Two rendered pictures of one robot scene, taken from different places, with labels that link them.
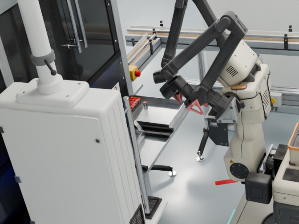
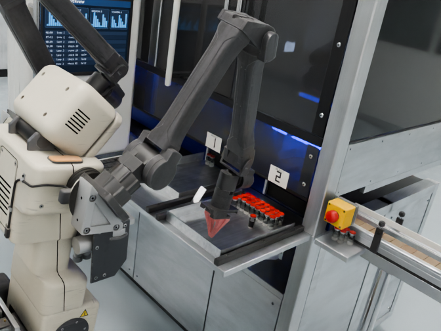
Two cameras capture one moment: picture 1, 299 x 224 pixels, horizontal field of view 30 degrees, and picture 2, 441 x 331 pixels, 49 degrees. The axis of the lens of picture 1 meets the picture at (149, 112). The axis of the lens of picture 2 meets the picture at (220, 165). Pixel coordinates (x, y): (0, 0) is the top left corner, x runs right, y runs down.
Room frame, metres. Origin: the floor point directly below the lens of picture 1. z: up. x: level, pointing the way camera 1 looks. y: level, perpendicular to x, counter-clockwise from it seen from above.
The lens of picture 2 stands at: (3.02, -1.39, 1.68)
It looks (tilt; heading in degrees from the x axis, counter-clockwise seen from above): 23 degrees down; 104
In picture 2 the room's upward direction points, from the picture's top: 10 degrees clockwise
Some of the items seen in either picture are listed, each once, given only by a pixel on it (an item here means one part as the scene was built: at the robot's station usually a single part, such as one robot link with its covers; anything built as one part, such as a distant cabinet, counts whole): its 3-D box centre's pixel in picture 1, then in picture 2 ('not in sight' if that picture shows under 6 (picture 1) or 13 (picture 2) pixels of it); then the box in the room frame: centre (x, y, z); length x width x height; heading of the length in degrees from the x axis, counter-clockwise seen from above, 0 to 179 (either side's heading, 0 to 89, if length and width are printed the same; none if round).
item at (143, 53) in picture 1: (131, 60); (437, 264); (3.38, 0.06, 0.92); 0.69 x 0.16 x 0.16; 151
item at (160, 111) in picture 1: (150, 111); (231, 220); (2.73, -0.01, 0.90); 0.34 x 0.26 x 0.04; 60
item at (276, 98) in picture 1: (272, 99); not in sight; (3.28, -0.86, 0.50); 0.12 x 0.05 x 0.09; 61
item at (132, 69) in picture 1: (130, 73); (340, 213); (3.06, 0.07, 1.00); 0.08 x 0.07 x 0.07; 61
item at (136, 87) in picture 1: (129, 88); (342, 244); (3.10, 0.10, 0.87); 0.14 x 0.13 x 0.02; 61
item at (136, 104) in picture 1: (133, 108); (254, 211); (2.79, 0.09, 0.91); 0.18 x 0.02 x 0.05; 150
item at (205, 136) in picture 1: (208, 135); not in sight; (3.59, -0.43, 0.07); 0.50 x 0.08 x 0.14; 151
